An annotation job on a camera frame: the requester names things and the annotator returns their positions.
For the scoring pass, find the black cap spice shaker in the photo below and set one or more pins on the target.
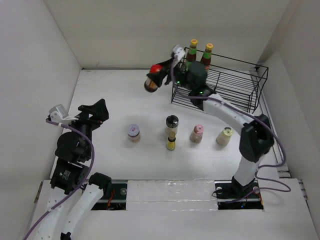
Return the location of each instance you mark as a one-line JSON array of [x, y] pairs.
[[172, 124]]

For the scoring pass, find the white lid glass jar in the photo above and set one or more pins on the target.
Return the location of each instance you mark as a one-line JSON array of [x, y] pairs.
[[133, 132]]

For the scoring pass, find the red lid dark sauce jar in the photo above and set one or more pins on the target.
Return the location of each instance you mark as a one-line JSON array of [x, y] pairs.
[[154, 78]]

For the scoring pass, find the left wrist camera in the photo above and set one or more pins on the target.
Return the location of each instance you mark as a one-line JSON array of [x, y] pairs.
[[58, 113]]

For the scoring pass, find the green label sauce bottle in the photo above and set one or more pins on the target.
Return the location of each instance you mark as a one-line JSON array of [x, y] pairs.
[[191, 55], [207, 56]]

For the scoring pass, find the pink cap spice jar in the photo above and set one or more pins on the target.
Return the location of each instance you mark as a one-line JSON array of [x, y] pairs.
[[196, 134]]

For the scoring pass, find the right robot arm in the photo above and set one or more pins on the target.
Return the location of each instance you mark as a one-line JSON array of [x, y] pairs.
[[256, 137]]

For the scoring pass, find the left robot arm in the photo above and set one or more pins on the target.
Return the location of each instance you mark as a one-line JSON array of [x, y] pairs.
[[74, 191]]

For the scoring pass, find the small yellow label bottle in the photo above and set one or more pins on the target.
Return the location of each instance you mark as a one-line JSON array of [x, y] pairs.
[[171, 141]]

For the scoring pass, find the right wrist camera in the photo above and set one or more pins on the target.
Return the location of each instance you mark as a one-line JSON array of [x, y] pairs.
[[178, 53]]

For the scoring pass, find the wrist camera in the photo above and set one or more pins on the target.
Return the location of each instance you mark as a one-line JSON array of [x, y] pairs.
[[178, 53], [58, 113]]

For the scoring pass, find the yellow cap spice jar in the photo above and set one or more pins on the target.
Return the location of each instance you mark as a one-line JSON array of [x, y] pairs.
[[224, 136]]

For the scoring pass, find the black wire rack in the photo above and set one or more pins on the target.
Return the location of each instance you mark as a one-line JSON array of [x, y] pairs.
[[237, 81]]

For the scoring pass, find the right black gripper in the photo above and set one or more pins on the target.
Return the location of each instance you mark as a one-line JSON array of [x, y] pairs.
[[166, 69]]

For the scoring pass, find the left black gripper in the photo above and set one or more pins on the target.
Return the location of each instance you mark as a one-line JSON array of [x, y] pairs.
[[100, 112]]

